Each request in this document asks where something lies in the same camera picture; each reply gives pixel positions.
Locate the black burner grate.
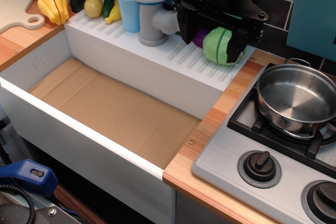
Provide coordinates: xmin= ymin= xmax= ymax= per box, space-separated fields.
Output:
xmin=227 ymin=62 xmax=336 ymax=179

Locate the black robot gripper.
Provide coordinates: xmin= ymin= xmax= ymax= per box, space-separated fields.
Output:
xmin=173 ymin=0 xmax=269 ymax=63

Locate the brown cardboard sheet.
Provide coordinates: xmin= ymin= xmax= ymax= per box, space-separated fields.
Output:
xmin=30 ymin=58 xmax=200 ymax=169

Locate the grey metal bracket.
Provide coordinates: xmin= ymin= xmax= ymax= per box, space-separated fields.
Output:
xmin=34 ymin=206 xmax=87 ymax=224

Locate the yellow toy bell pepper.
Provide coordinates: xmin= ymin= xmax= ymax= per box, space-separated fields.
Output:
xmin=37 ymin=0 xmax=69 ymax=25

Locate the green toy cabbage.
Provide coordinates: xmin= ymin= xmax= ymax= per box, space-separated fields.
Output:
xmin=203 ymin=27 xmax=246 ymax=66

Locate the blue clamp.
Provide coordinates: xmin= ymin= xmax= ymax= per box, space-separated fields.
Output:
xmin=1 ymin=159 xmax=58 ymax=197

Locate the black stove knob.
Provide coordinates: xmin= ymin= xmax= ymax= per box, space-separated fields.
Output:
xmin=237 ymin=151 xmax=282 ymax=189
xmin=301 ymin=180 xmax=335 ymax=223

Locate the grey toy faucet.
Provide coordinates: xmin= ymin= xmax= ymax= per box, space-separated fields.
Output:
xmin=135 ymin=0 xmax=180 ymax=47

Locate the black braided cable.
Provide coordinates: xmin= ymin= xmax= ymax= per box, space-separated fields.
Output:
xmin=0 ymin=184 xmax=36 ymax=224

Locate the blue plastic cup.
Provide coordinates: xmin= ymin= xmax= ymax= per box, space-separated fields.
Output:
xmin=118 ymin=0 xmax=140 ymax=33

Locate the black left stove knob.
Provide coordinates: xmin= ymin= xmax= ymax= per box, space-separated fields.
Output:
xmin=237 ymin=151 xmax=282 ymax=189

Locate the white toy sink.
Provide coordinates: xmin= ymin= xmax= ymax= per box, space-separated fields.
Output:
xmin=1 ymin=11 xmax=254 ymax=223

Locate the grey toy stove top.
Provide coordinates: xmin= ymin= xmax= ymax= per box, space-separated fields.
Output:
xmin=192 ymin=67 xmax=335 ymax=223

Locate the white cutting board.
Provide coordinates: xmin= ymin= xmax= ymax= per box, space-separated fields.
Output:
xmin=1 ymin=0 xmax=45 ymax=33

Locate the stainless steel pot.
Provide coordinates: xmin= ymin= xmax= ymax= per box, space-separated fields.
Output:
xmin=256 ymin=62 xmax=335 ymax=140

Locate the yellow toy potato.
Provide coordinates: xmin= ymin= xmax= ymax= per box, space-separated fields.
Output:
xmin=84 ymin=0 xmax=103 ymax=18

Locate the purple toy eggplant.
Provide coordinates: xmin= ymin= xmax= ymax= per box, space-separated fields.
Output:
xmin=192 ymin=27 xmax=210 ymax=48

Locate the black right stove knob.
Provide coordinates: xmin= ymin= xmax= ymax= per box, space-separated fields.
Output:
xmin=301 ymin=180 xmax=335 ymax=223

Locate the teal box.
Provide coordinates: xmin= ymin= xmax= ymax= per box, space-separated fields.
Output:
xmin=287 ymin=0 xmax=335 ymax=61

